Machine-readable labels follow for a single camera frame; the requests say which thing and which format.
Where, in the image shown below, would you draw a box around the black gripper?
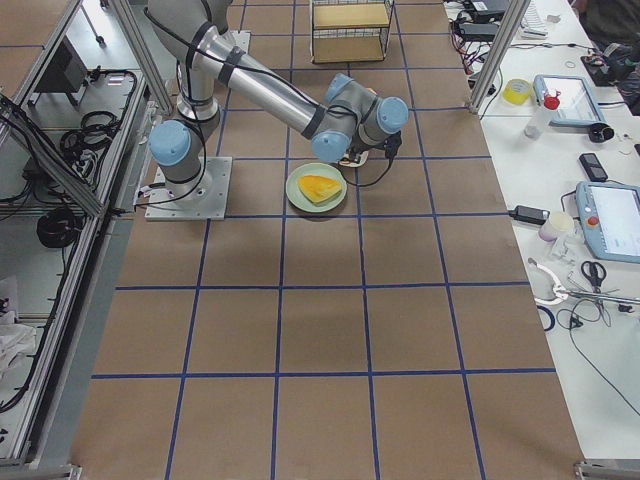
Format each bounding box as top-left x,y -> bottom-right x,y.
347,134 -> 387,158

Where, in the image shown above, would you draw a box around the white toaster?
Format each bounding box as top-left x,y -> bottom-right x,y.
337,151 -> 369,168

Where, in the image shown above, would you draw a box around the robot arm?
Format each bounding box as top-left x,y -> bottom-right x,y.
145,1 -> 409,163

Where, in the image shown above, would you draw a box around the bread slice on plate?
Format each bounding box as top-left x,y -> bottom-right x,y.
297,175 -> 342,204

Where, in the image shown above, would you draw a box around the green plate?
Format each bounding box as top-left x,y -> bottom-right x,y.
286,163 -> 347,213

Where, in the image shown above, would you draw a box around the yellow tape roll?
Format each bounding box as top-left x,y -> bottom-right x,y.
502,78 -> 532,106

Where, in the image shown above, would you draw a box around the clear bottle red cap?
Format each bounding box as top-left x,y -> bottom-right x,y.
524,91 -> 561,140

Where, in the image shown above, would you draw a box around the black power adapter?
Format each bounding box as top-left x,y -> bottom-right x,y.
508,205 -> 550,225

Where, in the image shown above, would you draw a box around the white paper cup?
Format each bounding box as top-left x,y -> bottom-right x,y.
538,211 -> 575,242

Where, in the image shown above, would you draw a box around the blue teach pendant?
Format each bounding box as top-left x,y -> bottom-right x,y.
575,181 -> 639,264
533,74 -> 605,128

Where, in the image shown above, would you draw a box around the black scissors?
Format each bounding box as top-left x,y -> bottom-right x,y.
580,260 -> 607,293

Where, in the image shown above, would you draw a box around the checkered wire basket wooden shelf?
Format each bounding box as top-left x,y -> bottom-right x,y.
309,0 -> 395,64

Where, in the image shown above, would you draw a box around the aluminium frame post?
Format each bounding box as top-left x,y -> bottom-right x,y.
467,0 -> 530,114

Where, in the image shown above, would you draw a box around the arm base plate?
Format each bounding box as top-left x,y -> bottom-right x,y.
222,29 -> 251,53
143,156 -> 233,221

